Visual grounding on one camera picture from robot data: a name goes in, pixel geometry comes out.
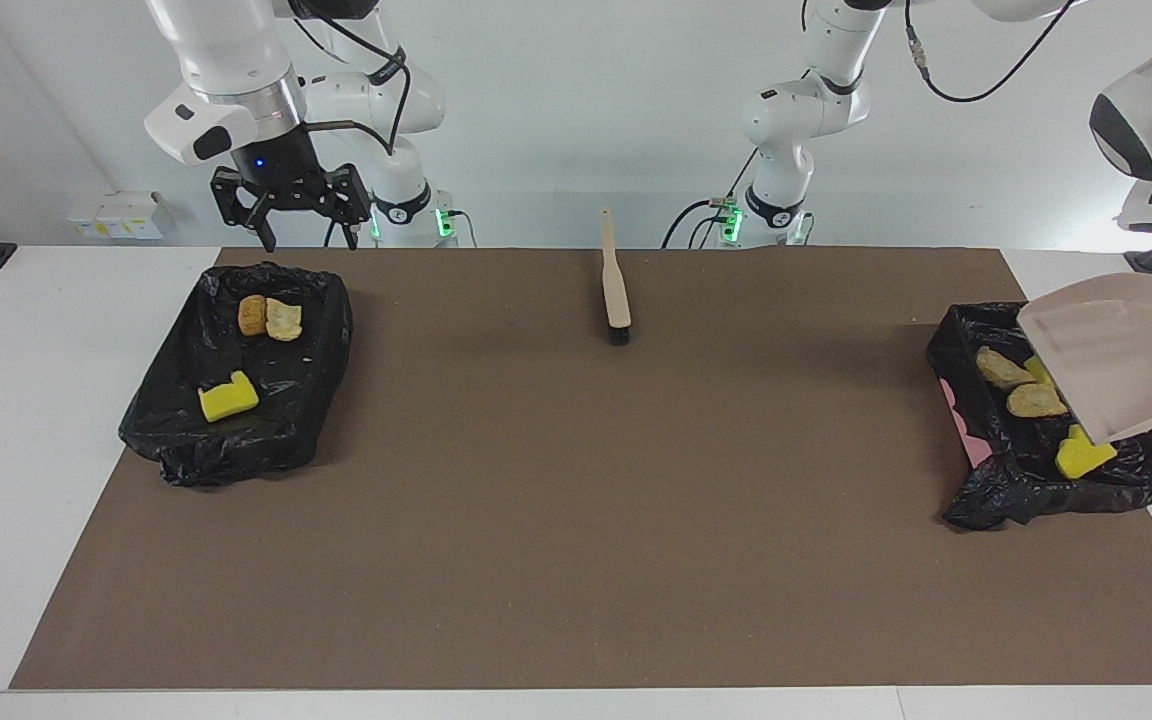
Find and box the orange striped croissant piece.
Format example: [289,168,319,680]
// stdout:
[265,297,304,343]

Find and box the yellow sponge piece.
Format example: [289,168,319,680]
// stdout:
[1054,424,1118,481]
[198,370,261,423]

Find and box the pale tan bread chunk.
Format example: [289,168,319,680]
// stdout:
[975,346,1037,391]

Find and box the tan orange croissant piece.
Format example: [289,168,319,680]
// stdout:
[1007,384,1070,419]

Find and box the beige plastic dustpan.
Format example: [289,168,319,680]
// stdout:
[1016,272,1152,447]

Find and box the pink bin with black bag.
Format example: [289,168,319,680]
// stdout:
[927,301,1152,531]

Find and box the white box with yellow label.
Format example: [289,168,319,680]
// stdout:
[68,191,165,241]

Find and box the brown table mat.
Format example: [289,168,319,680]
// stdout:
[9,247,1152,691]

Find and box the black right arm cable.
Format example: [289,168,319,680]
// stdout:
[291,15,412,156]

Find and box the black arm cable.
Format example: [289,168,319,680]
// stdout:
[801,0,1077,104]
[291,15,412,156]

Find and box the black left base cable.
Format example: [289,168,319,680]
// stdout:
[663,150,762,248]

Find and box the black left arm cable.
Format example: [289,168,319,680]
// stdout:
[801,0,1077,104]

